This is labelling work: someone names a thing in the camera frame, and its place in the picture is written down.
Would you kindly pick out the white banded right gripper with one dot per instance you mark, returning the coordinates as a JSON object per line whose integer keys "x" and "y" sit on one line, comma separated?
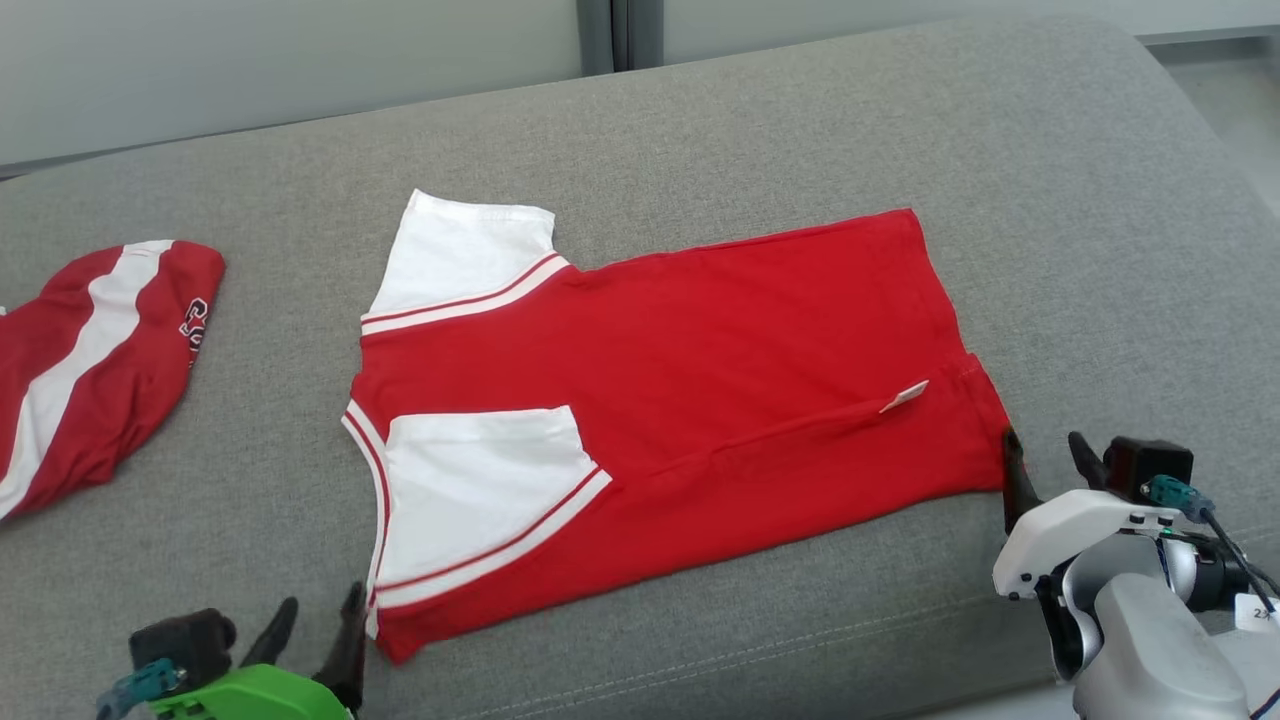
{"x": 1070, "y": 520}

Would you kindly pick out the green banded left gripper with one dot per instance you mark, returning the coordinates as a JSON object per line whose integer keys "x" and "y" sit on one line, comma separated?
{"x": 250, "y": 695}

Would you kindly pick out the red shorts with white stripe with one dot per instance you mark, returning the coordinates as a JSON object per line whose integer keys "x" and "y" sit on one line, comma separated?
{"x": 130, "y": 390}

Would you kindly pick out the red shirt with white sleeves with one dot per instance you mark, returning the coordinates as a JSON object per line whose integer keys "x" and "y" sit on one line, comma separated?
{"x": 700, "y": 370}

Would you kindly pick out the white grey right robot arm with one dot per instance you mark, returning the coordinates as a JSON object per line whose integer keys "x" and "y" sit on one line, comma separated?
{"x": 1150, "y": 650}

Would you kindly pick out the grey fabric sofa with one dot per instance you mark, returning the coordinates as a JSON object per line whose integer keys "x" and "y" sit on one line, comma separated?
{"x": 700, "y": 130}

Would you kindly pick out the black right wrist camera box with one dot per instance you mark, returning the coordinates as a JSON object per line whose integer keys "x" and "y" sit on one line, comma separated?
{"x": 1150, "y": 460}

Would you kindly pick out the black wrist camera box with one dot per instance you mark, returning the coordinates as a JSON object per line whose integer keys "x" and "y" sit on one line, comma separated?
{"x": 1150, "y": 460}
{"x": 185, "y": 640}

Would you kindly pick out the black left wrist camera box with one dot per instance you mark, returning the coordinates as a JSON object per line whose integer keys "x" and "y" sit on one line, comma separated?
{"x": 185, "y": 640}

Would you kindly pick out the grey partition post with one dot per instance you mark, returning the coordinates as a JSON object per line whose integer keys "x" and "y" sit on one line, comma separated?
{"x": 620, "y": 30}

